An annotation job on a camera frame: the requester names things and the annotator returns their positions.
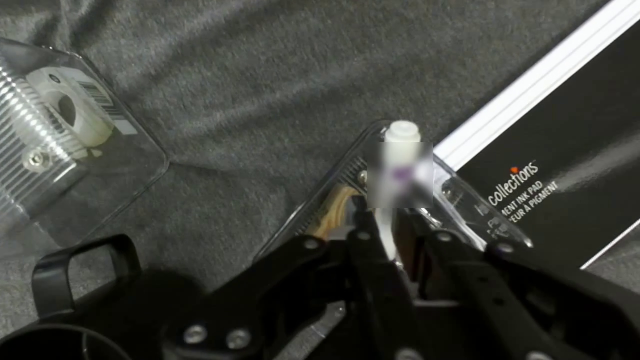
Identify white marker with purple band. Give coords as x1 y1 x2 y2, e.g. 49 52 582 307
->
374 120 422 259

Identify black ink pad box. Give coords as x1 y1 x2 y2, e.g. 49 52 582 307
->
434 0 640 270

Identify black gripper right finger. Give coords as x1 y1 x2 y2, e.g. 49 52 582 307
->
395 195 581 360

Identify clear case with white roll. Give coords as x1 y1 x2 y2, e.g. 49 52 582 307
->
0 38 169 256

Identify black mug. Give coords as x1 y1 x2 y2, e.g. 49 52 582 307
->
0 232 202 360

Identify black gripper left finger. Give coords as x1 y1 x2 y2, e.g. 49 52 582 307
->
349 195 427 360

